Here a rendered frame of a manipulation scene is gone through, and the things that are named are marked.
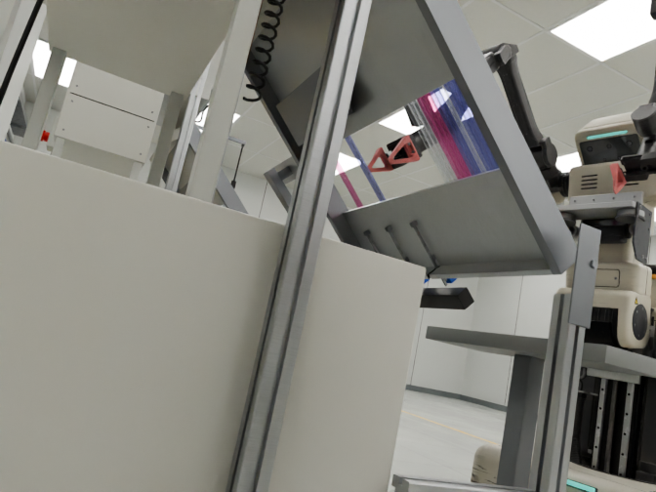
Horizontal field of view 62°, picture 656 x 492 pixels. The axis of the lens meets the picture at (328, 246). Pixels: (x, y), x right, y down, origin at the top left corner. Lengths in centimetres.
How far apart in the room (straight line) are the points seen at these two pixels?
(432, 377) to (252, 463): 1035
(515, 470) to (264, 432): 99
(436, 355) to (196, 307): 1039
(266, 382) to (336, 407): 13
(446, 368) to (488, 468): 933
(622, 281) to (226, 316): 135
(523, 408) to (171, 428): 107
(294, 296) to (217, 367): 13
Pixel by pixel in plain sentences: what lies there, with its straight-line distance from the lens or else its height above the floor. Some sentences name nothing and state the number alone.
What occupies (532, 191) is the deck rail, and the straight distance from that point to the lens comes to 100.
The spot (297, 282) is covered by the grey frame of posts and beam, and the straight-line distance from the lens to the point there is 71.
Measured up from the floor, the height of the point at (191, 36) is 100.
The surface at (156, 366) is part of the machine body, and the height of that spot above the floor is 41.
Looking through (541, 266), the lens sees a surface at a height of 69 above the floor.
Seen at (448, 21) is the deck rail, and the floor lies 102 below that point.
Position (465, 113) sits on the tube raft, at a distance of 105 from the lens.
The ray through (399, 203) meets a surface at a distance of 131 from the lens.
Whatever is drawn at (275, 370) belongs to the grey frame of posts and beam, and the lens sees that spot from 69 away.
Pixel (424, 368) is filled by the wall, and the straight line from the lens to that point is 1087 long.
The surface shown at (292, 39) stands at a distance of 137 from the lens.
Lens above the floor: 47
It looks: 10 degrees up
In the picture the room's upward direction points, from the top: 12 degrees clockwise
